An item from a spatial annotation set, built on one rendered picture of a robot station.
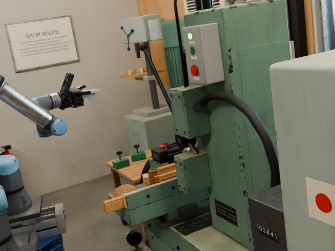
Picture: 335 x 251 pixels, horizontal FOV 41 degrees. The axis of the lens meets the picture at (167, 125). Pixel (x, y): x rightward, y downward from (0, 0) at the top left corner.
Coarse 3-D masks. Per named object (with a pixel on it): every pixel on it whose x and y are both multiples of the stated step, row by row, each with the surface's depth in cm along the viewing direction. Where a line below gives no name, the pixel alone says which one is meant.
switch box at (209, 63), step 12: (204, 24) 120; (216, 24) 120; (204, 36) 119; (216, 36) 120; (204, 48) 119; (216, 48) 121; (192, 60) 125; (204, 60) 120; (216, 60) 121; (204, 72) 121; (216, 72) 122
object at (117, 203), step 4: (120, 196) 155; (108, 200) 153; (112, 200) 152; (116, 200) 153; (120, 200) 154; (104, 204) 152; (108, 204) 152; (112, 204) 152; (116, 204) 153; (120, 204) 154; (104, 208) 153; (108, 208) 152; (112, 208) 153; (116, 208) 153; (120, 208) 154; (108, 212) 152
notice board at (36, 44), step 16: (64, 16) 436; (16, 32) 417; (32, 32) 424; (48, 32) 431; (64, 32) 438; (16, 48) 419; (32, 48) 426; (48, 48) 433; (64, 48) 440; (16, 64) 421; (32, 64) 427; (48, 64) 435
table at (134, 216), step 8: (200, 192) 164; (160, 200) 157; (168, 200) 159; (176, 200) 160; (184, 200) 162; (192, 200) 163; (200, 200) 165; (136, 208) 153; (144, 208) 154; (152, 208) 156; (160, 208) 157; (168, 208) 159; (120, 216) 162; (128, 216) 153; (136, 216) 153; (144, 216) 155; (152, 216) 156; (136, 224) 154
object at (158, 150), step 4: (172, 144) 187; (156, 148) 182; (160, 148) 181; (164, 148) 179; (172, 148) 181; (176, 148) 180; (180, 148) 181; (184, 148) 182; (152, 152) 181; (156, 152) 178; (160, 152) 176; (164, 152) 176; (168, 152) 179; (172, 152) 179; (152, 156) 182; (156, 156) 178; (160, 156) 176; (164, 156) 176; (156, 160) 180; (160, 160) 176; (164, 160) 177
